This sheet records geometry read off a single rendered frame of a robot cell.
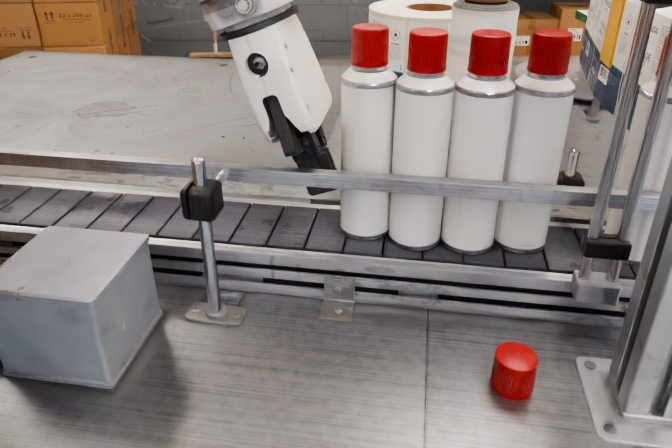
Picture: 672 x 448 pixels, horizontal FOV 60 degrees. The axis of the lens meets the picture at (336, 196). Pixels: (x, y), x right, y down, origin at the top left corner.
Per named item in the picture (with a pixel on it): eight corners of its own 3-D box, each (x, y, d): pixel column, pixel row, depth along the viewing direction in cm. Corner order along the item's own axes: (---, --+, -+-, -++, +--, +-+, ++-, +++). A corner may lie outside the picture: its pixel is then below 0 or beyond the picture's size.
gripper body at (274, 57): (278, 5, 45) (327, 134, 50) (305, -13, 54) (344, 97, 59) (196, 35, 48) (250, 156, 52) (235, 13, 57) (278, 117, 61)
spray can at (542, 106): (533, 226, 60) (570, 25, 51) (553, 253, 56) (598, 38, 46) (484, 228, 60) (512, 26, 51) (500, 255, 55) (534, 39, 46)
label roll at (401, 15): (360, 78, 109) (361, -2, 102) (463, 76, 111) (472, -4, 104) (376, 114, 91) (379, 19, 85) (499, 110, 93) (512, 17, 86)
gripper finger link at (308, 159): (310, 137, 52) (335, 200, 55) (317, 125, 55) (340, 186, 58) (278, 146, 53) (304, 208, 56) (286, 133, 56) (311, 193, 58)
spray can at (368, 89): (391, 217, 62) (401, 21, 53) (388, 243, 57) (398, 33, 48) (343, 214, 63) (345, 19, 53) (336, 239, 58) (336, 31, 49)
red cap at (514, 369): (500, 363, 50) (505, 333, 48) (539, 381, 48) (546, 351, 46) (483, 387, 47) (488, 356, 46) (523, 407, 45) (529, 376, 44)
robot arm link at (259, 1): (275, -25, 45) (289, 13, 46) (299, -37, 53) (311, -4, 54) (183, 11, 47) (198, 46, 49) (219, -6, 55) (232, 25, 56)
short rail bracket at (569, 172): (565, 239, 67) (586, 144, 62) (570, 253, 65) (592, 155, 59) (537, 237, 68) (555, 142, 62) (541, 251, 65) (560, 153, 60)
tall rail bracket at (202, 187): (248, 281, 60) (236, 132, 53) (226, 326, 54) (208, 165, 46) (219, 278, 61) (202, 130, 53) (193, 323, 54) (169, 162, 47)
